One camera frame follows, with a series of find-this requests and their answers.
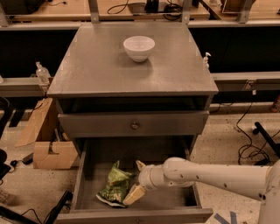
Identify green jalapeno chip bag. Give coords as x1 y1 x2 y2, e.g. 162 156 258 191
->
95 160 136 208

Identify black bar on floor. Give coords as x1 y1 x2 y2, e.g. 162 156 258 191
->
43 191 73 224

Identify clear sanitizer bottle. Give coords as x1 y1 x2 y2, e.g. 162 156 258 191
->
36 61 51 84

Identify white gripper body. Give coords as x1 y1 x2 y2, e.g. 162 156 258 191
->
138 164 168 191

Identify black cables on workbench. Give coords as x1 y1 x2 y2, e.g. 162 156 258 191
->
107 0 184 22

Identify white pump bottle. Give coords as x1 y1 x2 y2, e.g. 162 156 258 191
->
203 52 212 68

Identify brown cardboard box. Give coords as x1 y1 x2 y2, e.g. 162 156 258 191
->
15 98 78 170

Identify wooden workbench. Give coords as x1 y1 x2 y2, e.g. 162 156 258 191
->
0 0 280 27

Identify white ceramic bowl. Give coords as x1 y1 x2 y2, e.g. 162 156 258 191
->
123 36 155 62

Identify closed grey top drawer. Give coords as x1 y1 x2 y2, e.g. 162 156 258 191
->
59 111 209 138

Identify black chair base leg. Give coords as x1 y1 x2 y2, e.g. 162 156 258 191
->
253 122 280 158

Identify grey wooden cabinet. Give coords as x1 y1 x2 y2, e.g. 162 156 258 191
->
48 22 218 150

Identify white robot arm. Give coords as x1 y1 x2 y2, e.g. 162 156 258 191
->
123 157 280 224

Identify black power cable with adapter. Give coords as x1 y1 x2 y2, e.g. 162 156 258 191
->
234 84 280 166

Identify open grey middle drawer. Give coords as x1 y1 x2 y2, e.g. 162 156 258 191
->
57 136 213 224

